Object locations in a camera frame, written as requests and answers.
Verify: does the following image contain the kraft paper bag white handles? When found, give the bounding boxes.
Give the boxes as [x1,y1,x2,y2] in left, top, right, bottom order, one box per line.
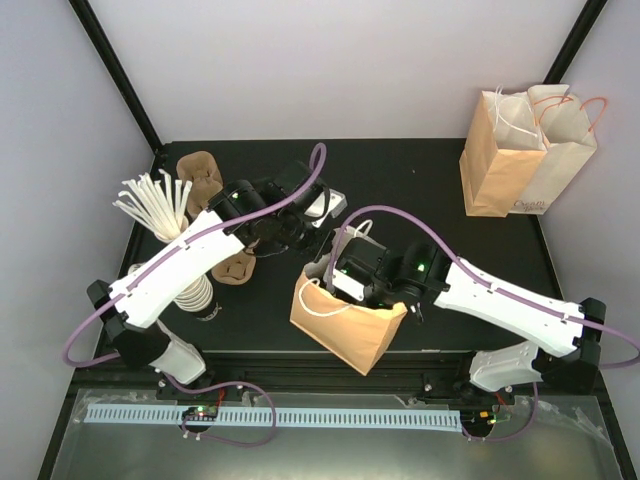
[289,218,409,377]

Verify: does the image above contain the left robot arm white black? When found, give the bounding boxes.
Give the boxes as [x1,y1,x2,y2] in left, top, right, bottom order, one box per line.
[87,162,347,399]

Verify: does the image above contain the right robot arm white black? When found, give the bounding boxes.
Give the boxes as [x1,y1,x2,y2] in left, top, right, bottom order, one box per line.
[323,238,606,403]

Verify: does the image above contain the stack of white paper cups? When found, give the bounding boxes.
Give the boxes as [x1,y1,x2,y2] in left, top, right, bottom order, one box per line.
[132,274,221,322]

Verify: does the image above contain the stacked brown pulp cup carriers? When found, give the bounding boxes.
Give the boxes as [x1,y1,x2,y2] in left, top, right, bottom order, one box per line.
[176,151,224,220]

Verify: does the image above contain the cup holding white straws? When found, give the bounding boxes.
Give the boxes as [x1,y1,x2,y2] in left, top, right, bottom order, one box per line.
[112,170,192,244]

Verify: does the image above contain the tall kraft paper bag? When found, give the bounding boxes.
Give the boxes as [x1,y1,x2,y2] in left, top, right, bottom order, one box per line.
[459,88,547,218]

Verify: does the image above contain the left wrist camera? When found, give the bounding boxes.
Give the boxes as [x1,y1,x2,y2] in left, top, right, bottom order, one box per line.
[305,189,348,228]

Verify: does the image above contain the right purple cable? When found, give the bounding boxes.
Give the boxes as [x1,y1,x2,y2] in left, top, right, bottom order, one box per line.
[327,204,640,445]

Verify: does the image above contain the purple cable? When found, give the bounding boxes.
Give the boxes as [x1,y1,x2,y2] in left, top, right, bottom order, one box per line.
[327,204,640,445]
[61,142,329,447]

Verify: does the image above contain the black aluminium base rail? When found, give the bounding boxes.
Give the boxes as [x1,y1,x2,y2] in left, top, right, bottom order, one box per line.
[74,351,603,404]

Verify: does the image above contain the light blue slotted cable duct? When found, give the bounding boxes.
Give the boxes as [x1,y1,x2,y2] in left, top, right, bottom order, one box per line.
[84,404,462,433]

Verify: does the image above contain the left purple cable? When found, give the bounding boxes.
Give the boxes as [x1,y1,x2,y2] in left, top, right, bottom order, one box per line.
[61,142,329,447]

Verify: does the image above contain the white paper bag orange handles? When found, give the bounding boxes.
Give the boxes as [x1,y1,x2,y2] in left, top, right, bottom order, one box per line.
[511,84,608,215]

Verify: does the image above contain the left black frame post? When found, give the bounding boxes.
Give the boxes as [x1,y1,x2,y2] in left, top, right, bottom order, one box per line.
[68,0,163,154]

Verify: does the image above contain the black frame post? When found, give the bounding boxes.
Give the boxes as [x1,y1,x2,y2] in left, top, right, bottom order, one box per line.
[68,0,163,154]
[543,0,608,84]

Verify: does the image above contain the right black frame post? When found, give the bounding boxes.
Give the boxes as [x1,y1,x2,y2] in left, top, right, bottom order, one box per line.
[543,0,608,84]

